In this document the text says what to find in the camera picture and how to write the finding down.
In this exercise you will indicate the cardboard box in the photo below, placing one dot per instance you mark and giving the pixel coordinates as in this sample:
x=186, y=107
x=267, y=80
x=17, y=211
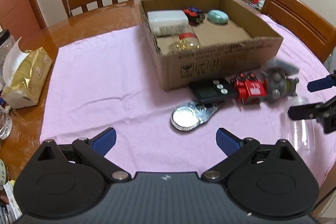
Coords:
x=245, y=43

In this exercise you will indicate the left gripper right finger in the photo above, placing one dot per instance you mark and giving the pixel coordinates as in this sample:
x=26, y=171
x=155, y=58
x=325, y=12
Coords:
x=238, y=152

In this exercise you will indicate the gold foil bag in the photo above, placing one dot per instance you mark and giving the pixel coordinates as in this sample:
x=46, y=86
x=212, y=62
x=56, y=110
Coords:
x=24, y=74

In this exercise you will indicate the black digital timer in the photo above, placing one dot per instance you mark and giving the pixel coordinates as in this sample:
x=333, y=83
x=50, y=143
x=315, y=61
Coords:
x=212, y=91

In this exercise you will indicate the clear jar black lid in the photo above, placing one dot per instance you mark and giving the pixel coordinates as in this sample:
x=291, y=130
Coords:
x=6, y=43

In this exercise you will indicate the red toy train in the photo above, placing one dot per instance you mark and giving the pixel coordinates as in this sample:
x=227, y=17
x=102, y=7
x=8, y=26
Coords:
x=249, y=89

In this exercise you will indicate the red blue black toy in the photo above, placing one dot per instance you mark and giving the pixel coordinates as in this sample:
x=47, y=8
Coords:
x=195, y=16

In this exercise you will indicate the teal egg-shaped case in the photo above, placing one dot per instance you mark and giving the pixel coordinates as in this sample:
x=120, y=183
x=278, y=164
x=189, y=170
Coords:
x=217, y=17

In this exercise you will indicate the plastic water bottle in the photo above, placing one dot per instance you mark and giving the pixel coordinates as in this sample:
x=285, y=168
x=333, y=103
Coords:
x=6, y=122

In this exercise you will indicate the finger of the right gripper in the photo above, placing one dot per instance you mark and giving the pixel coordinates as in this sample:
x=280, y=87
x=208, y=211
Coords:
x=312, y=110
x=322, y=84

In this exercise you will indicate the white rectangular box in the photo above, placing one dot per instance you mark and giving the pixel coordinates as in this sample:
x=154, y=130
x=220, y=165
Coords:
x=167, y=22

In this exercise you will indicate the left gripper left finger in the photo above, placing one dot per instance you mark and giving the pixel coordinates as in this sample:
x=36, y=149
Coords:
x=92, y=153

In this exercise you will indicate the wooden door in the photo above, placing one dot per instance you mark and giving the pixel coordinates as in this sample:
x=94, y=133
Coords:
x=22, y=17

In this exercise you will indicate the grey cartoon figurine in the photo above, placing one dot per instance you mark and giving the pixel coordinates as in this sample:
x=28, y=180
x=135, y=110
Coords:
x=276, y=79

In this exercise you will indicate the wooden chair right side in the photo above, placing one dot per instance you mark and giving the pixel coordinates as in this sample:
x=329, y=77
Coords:
x=311, y=28

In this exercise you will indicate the clear round plastic jar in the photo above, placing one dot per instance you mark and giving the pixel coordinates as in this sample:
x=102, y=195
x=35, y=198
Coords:
x=299, y=133

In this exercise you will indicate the clear bottle red band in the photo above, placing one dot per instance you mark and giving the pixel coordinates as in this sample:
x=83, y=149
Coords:
x=186, y=41

